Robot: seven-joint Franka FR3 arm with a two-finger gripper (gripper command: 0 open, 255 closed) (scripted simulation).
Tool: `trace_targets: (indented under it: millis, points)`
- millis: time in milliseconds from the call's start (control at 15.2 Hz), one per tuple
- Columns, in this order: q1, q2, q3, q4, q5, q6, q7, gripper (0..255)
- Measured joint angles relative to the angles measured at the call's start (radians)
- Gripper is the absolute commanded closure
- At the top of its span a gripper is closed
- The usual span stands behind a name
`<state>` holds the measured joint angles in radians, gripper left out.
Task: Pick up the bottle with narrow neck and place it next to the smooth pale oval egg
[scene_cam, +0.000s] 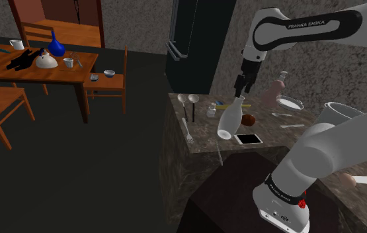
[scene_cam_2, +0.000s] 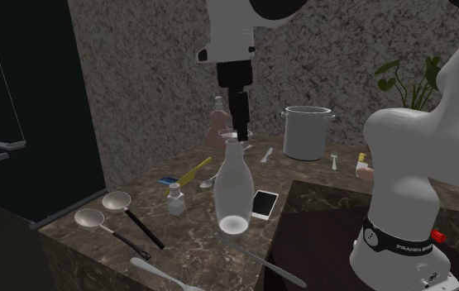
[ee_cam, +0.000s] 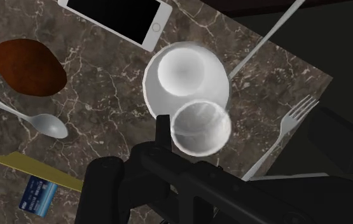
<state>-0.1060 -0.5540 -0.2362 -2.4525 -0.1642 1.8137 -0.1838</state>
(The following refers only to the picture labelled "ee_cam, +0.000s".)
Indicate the blue card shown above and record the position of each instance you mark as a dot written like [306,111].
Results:
[38,196]

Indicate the yellow knife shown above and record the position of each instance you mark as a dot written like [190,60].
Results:
[33,167]

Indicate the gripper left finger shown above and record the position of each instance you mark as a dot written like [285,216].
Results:
[163,133]

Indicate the white smartphone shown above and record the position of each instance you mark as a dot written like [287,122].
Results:
[114,18]

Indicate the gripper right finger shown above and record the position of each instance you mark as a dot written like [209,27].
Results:
[337,139]

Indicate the white plastic fork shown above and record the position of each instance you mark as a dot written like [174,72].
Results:
[291,119]

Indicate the clear glass cup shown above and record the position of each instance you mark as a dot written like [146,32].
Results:
[199,128]

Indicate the white bowl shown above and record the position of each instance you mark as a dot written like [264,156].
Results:
[163,96]

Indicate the white plastic spoon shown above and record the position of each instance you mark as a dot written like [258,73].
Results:
[47,125]

